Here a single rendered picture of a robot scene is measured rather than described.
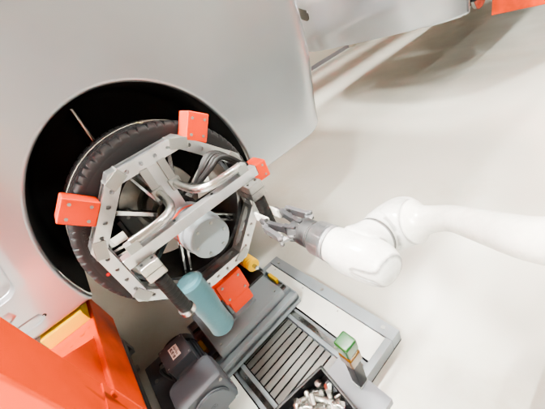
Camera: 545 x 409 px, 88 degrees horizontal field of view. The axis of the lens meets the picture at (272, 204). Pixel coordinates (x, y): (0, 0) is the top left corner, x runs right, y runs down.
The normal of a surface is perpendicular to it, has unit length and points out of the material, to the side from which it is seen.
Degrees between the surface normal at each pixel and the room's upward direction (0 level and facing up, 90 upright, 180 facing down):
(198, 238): 90
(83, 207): 90
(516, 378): 0
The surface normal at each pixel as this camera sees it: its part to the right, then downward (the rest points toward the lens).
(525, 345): -0.34, -0.77
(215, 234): 0.62, 0.25
